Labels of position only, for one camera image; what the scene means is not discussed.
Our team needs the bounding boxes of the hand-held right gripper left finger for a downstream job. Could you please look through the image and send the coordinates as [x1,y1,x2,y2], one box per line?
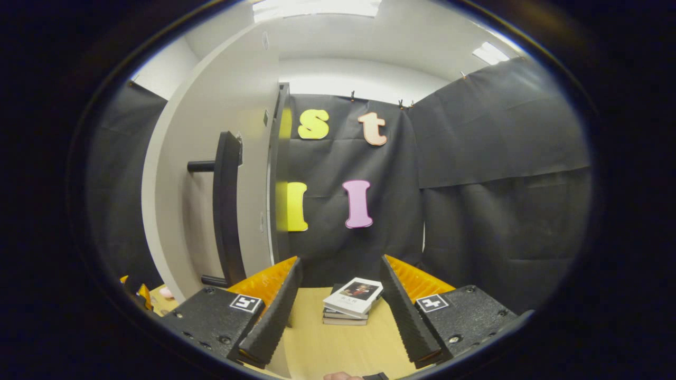
[157,256,304,370]

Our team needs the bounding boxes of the white book with portrait cover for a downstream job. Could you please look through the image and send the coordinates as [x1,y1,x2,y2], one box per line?
[323,277,384,319]

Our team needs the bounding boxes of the dark grey book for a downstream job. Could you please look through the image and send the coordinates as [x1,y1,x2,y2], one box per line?
[322,283,382,326]

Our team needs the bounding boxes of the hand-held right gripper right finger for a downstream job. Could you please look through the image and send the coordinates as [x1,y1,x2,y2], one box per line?
[379,254,522,370]

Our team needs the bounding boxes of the black backdrop cloth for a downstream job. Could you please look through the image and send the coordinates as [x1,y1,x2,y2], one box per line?
[84,55,593,317]

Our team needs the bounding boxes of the small ceiling light panel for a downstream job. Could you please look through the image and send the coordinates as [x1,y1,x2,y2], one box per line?
[472,41,511,66]

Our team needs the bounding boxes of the large ceiling light panel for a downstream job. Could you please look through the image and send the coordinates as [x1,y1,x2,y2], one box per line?
[252,0,382,23]

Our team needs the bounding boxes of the beige cabinet door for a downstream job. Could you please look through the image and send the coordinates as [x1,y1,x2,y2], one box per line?
[141,21,281,306]

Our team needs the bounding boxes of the dark grey cabinet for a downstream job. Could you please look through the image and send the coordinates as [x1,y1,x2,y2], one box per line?
[267,82,292,265]

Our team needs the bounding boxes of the black cabinet door handle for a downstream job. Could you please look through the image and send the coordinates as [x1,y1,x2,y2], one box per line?
[187,130,247,289]

